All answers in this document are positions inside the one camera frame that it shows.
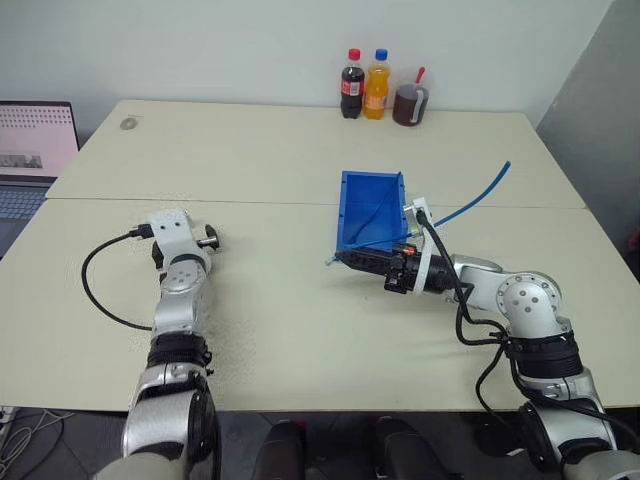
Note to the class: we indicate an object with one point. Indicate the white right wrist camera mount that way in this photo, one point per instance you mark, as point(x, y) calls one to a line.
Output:
point(420, 205)

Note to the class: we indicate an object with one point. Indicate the cola bottle red cap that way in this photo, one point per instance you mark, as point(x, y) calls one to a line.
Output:
point(352, 85)

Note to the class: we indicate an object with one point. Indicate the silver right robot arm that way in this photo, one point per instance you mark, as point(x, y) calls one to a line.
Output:
point(530, 300)

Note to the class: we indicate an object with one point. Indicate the blue plastic bin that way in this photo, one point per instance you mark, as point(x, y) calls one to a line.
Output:
point(372, 200)

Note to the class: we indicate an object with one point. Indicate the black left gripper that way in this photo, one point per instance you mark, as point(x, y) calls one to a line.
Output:
point(158, 257)

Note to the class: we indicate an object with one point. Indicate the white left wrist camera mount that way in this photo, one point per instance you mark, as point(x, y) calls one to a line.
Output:
point(175, 230)

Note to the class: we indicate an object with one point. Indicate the grey partition panel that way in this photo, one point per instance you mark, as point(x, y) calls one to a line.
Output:
point(595, 125)

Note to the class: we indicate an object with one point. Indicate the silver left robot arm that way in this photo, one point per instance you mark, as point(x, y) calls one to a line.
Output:
point(180, 310)

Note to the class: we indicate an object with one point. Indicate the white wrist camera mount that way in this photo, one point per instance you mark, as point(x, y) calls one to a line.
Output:
point(175, 230)
point(420, 205)

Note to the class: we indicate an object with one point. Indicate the dark rounded shape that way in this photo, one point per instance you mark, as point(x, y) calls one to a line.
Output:
point(282, 450)
point(407, 452)

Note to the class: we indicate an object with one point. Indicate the open laptop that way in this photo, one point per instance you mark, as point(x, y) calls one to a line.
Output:
point(30, 140)

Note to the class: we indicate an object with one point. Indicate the clear pitcher of dark tea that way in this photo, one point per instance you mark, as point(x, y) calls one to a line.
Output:
point(411, 102)

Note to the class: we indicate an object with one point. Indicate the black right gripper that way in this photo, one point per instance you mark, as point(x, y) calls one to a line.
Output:
point(402, 272)

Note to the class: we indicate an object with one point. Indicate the orange soda bottle blue cap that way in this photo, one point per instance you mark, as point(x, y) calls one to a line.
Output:
point(377, 87)

